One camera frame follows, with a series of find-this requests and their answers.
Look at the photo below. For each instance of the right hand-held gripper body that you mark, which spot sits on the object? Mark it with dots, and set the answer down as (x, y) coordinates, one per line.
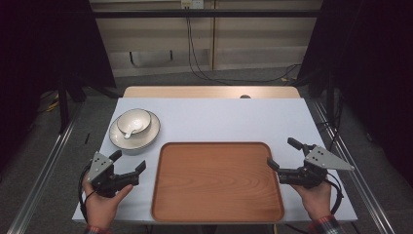
(316, 164)

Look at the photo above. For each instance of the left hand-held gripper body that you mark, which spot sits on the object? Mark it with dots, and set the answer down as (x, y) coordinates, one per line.
(103, 177)

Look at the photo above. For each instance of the person's left hand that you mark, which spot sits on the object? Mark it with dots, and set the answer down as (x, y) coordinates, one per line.
(102, 208)

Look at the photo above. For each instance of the person's right hand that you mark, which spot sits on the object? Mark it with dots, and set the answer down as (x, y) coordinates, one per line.
(313, 200)

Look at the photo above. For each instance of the white ceramic spoon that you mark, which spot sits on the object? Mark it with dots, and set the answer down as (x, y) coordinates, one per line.
(127, 134)

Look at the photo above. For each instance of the white plate with dark rim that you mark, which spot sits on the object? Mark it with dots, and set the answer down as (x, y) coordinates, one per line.
(146, 138)

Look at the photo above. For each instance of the small black pen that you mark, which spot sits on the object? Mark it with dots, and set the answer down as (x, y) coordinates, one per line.
(87, 138)

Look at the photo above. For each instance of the white bowl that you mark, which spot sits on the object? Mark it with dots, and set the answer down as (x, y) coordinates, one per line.
(136, 119)

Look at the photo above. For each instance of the wooden tray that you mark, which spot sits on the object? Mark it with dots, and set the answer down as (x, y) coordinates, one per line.
(217, 182)

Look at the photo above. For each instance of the dark table grommet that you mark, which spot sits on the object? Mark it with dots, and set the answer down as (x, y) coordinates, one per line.
(245, 96)

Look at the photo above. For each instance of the white table mat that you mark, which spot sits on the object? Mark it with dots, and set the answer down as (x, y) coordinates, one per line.
(220, 120)

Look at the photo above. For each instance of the black metal stand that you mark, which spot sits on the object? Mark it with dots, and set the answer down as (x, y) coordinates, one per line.
(63, 104)

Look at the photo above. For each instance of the wooden table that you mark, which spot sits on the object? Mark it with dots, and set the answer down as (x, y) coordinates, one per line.
(195, 92)

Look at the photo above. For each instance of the black curtain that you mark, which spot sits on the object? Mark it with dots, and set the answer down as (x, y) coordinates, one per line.
(373, 65)
(39, 48)

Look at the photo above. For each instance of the black horizontal bar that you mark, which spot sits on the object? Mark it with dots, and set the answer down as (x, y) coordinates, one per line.
(227, 13)

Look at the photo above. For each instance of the metal floor rail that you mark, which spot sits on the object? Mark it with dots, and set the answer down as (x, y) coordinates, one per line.
(45, 169)
(360, 182)

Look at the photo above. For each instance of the white wall socket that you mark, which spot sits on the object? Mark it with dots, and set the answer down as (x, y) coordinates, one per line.
(192, 3)

